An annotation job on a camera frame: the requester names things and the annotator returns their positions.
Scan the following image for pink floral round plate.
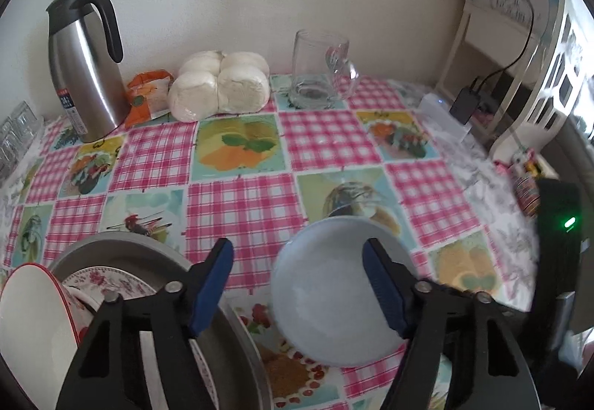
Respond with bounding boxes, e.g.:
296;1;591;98
62;266;219;409

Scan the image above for checkered fruit pattern tablecloth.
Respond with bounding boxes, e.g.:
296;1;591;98
1;75;536;409

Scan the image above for bag of white buns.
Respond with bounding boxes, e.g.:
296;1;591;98
168;51;271;122

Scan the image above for red rimmed patterned bowl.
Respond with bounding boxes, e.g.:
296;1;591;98
1;263;92;409

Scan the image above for black power adapter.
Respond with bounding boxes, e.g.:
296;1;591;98
449;87;480;126

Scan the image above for orange snack packet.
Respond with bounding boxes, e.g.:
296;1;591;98
125;69;173;128

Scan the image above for clear glass mug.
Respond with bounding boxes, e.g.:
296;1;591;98
288;29;360;109

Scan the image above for stainless steel thermos jug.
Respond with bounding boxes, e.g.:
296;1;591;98
46;0;130;143

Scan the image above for light blue bowl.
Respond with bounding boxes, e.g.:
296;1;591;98
271;216;417;368

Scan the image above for round stainless steel plate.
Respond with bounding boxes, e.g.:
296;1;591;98
49;232;273;409

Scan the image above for white power strip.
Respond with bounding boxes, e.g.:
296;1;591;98
419;92;471;143

